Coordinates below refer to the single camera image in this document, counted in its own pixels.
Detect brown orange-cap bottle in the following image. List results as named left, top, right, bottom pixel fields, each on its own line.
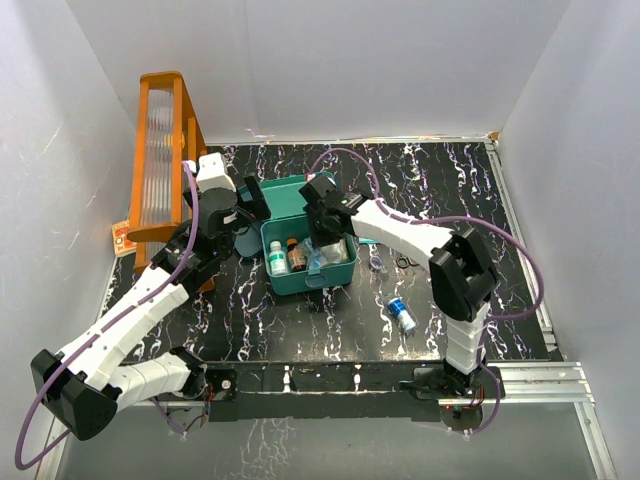
left=286, top=238, right=307, bottom=273

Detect orange wooden rack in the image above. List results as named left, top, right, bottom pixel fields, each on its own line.
left=127, top=71, right=206, bottom=275

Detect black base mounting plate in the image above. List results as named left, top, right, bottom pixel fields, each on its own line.
left=165, top=360, right=506, bottom=422

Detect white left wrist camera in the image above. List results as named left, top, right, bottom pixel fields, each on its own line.
left=196, top=152, right=236, bottom=192

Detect dark teal tray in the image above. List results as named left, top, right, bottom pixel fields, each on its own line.
left=234, top=224, right=263, bottom=259

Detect teal wipe packet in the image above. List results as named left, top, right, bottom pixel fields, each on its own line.
left=358, top=237, right=380, bottom=245

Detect orange card box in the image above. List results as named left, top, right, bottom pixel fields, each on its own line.
left=112, top=220, right=136, bottom=257

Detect clear bag blue item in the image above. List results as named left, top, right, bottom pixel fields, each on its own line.
left=301, top=237, right=329, bottom=270

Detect black scissors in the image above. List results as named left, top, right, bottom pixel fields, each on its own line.
left=395, top=256, right=420, bottom=269

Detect white blue bandage roll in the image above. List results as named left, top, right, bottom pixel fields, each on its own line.
left=387, top=297, right=417, bottom=335

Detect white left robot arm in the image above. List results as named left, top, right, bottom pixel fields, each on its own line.
left=30, top=176, right=271, bottom=441

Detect white medicine bottle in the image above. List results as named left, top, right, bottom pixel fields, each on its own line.
left=268, top=240, right=289, bottom=276

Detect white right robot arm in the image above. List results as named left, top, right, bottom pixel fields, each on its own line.
left=300, top=175, right=497, bottom=397

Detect teal medicine box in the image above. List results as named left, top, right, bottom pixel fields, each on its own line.
left=259, top=175, right=358, bottom=296

